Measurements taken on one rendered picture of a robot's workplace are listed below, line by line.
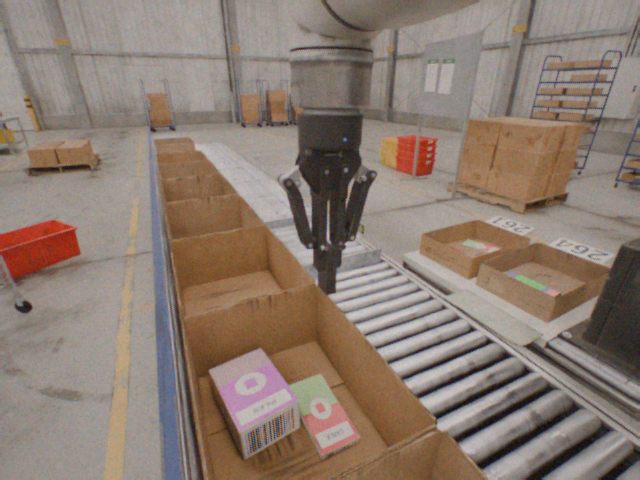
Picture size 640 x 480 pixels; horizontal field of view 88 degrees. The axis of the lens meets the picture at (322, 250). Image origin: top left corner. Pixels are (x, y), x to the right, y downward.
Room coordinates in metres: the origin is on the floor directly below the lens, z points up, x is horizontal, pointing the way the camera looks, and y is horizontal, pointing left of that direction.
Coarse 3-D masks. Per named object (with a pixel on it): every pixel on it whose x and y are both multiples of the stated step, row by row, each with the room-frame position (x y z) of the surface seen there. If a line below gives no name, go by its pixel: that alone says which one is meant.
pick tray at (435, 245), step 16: (464, 224) 1.54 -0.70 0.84; (480, 224) 1.56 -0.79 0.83; (432, 240) 1.34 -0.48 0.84; (448, 240) 1.49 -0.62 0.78; (464, 240) 1.53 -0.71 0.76; (480, 240) 1.53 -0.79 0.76; (496, 240) 1.47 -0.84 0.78; (512, 240) 1.41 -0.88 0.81; (528, 240) 1.33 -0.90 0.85; (432, 256) 1.33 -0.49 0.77; (448, 256) 1.25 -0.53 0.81; (464, 256) 1.19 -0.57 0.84; (480, 256) 1.18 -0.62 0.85; (464, 272) 1.18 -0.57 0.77
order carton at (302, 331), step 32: (192, 320) 0.53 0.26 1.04; (224, 320) 0.55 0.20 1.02; (256, 320) 0.58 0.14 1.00; (288, 320) 0.61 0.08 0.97; (320, 320) 0.62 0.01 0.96; (192, 352) 0.52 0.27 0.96; (224, 352) 0.55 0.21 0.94; (288, 352) 0.60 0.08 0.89; (320, 352) 0.60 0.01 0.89; (352, 352) 0.49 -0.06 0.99; (192, 384) 0.36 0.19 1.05; (288, 384) 0.50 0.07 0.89; (352, 384) 0.49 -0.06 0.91; (384, 384) 0.40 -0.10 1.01; (352, 416) 0.43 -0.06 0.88; (384, 416) 0.39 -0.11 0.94; (416, 416) 0.33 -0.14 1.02; (224, 448) 0.37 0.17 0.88; (288, 448) 0.37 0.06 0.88; (352, 448) 0.37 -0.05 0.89; (384, 448) 0.37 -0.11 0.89
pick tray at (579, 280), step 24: (480, 264) 1.12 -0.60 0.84; (504, 264) 1.20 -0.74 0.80; (528, 264) 1.27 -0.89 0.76; (552, 264) 1.24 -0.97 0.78; (576, 264) 1.17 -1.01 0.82; (600, 264) 1.11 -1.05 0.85; (504, 288) 1.02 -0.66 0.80; (528, 288) 0.95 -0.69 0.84; (552, 288) 1.08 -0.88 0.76; (576, 288) 0.94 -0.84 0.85; (600, 288) 1.04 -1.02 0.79; (528, 312) 0.94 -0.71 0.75; (552, 312) 0.88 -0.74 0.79
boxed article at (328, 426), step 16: (304, 384) 0.49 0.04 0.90; (320, 384) 0.49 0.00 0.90; (304, 400) 0.45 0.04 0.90; (320, 400) 0.45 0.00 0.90; (336, 400) 0.45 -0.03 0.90; (304, 416) 0.42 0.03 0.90; (320, 416) 0.42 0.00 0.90; (336, 416) 0.42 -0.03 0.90; (320, 432) 0.39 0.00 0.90; (336, 432) 0.39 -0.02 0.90; (352, 432) 0.39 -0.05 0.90; (320, 448) 0.36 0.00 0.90; (336, 448) 0.36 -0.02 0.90
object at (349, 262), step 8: (344, 256) 1.25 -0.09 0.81; (352, 256) 1.27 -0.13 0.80; (360, 256) 1.29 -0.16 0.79; (368, 256) 1.30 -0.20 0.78; (376, 256) 1.32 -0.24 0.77; (312, 264) 1.19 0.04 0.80; (344, 264) 1.25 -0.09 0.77; (352, 264) 1.27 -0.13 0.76; (360, 264) 1.29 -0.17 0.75; (368, 264) 1.30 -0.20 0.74; (312, 272) 1.19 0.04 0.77
